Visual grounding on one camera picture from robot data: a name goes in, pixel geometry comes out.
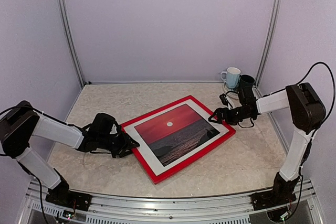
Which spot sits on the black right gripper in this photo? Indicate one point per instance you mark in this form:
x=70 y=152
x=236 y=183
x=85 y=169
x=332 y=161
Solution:
x=219 y=111

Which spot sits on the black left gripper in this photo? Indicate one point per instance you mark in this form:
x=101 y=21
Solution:
x=125 y=144

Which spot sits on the red sunset photo white border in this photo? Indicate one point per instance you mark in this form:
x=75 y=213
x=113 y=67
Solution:
x=175 y=133

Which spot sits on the red wooden picture frame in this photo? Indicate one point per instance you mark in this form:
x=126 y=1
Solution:
x=223 y=134

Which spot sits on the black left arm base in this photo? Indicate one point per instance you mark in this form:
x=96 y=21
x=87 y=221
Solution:
x=61 y=195

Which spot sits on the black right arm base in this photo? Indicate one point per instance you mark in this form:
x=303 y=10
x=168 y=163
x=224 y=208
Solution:
x=281 y=193

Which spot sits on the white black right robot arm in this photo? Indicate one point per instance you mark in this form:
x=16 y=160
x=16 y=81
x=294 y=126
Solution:
x=301 y=104

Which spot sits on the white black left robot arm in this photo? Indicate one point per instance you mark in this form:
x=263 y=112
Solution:
x=23 y=122

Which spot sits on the white plate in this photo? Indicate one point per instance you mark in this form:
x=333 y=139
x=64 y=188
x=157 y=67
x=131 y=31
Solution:
x=231 y=93

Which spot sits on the light blue mug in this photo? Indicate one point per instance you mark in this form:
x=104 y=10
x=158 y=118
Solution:
x=231 y=77

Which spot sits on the dark green mug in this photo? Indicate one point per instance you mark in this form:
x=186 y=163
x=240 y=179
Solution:
x=246 y=81

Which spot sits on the aluminium front rail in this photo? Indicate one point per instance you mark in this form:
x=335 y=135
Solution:
x=232 y=208

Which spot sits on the right aluminium corner post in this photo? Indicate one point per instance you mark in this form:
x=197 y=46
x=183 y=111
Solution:
x=268 y=42

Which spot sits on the aluminium corner post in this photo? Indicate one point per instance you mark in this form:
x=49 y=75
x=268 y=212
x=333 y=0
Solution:
x=70 y=42
x=268 y=42

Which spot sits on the left aluminium corner post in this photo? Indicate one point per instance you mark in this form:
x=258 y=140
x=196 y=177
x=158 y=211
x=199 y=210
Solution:
x=70 y=42

